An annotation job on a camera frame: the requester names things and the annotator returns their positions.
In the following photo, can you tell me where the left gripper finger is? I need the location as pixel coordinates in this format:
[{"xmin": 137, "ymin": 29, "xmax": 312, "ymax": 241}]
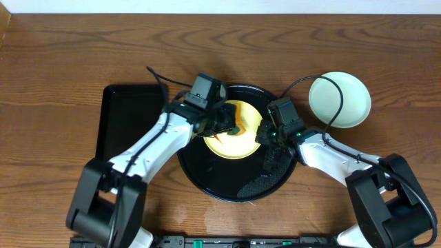
[
  {"xmin": 220, "ymin": 103, "xmax": 237, "ymax": 126},
  {"xmin": 198, "ymin": 129, "xmax": 227, "ymax": 137}
]

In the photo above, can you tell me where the orange green sponge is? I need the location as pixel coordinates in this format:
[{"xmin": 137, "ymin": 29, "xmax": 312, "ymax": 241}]
[{"xmin": 227, "ymin": 103, "xmax": 246, "ymax": 136}]

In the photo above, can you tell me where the yellow plate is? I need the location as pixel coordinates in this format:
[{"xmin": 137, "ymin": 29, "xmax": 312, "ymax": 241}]
[{"xmin": 204, "ymin": 100, "xmax": 263, "ymax": 159}]

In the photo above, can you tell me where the light blue plate front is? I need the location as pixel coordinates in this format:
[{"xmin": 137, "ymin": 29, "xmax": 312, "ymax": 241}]
[{"xmin": 309, "ymin": 72, "xmax": 371, "ymax": 128}]

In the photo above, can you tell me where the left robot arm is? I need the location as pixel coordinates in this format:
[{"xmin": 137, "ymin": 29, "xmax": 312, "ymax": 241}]
[{"xmin": 65, "ymin": 102, "xmax": 237, "ymax": 247}]

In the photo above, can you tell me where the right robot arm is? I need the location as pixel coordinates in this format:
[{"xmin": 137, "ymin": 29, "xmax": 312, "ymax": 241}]
[{"xmin": 256, "ymin": 119, "xmax": 438, "ymax": 247}]

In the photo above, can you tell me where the round black tray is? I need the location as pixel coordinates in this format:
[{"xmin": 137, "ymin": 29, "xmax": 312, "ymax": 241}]
[{"xmin": 177, "ymin": 85, "xmax": 296, "ymax": 202}]

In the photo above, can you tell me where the rectangular black tray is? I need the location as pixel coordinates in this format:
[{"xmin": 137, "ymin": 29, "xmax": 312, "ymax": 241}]
[{"xmin": 95, "ymin": 84, "xmax": 163, "ymax": 161}]

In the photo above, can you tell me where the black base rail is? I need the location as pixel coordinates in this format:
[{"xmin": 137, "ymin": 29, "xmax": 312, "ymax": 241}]
[{"xmin": 150, "ymin": 235, "xmax": 340, "ymax": 248}]

